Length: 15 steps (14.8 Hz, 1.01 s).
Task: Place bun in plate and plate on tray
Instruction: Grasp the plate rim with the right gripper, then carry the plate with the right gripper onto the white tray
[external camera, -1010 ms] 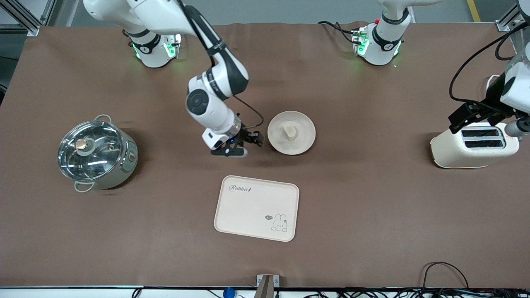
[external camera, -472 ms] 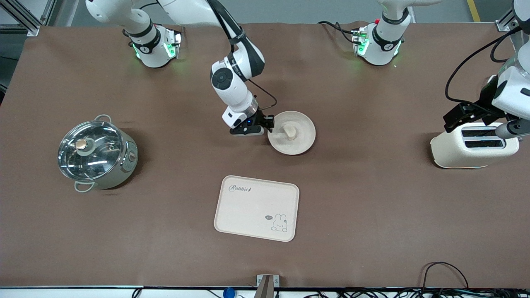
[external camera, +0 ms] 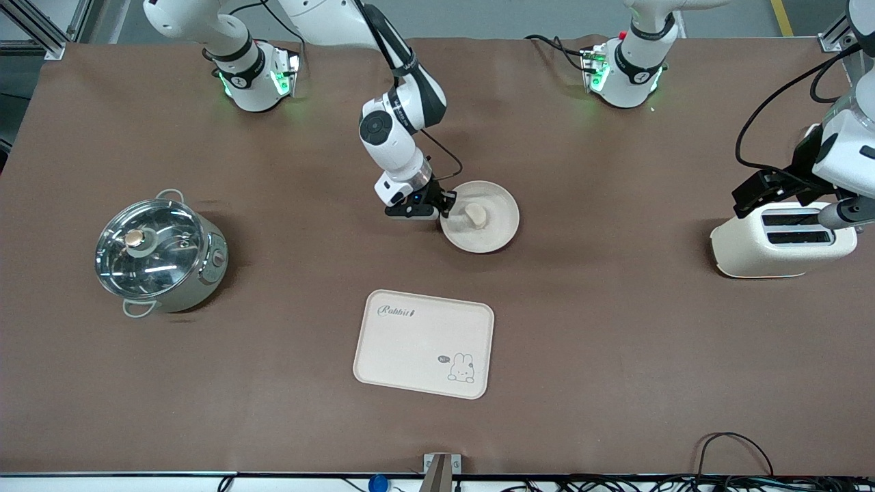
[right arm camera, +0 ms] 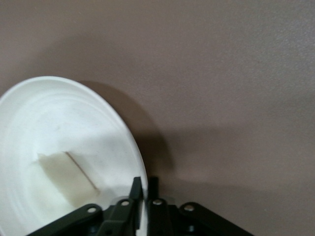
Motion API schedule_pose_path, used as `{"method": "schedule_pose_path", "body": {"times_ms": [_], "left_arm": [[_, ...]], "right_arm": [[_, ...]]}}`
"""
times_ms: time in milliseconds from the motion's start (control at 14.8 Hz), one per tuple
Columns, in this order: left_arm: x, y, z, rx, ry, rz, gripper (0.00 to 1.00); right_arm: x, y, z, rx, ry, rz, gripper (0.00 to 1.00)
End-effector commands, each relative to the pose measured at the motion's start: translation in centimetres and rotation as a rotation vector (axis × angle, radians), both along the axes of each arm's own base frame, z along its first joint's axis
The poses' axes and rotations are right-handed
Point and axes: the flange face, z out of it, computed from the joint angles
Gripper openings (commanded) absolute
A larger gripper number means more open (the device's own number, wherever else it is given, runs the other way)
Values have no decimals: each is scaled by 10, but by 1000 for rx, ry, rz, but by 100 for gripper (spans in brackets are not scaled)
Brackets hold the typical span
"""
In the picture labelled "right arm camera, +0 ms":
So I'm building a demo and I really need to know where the brown table cover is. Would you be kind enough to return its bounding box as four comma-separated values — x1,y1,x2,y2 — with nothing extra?
0,0,315,236

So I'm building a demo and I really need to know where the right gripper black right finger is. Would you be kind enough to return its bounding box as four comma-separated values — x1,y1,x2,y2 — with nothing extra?
147,176,257,236

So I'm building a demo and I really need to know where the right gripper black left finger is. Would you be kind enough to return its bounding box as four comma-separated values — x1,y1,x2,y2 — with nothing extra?
26,176,144,236

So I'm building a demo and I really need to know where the round cream plate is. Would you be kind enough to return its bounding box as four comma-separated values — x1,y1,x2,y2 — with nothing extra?
0,75,148,236

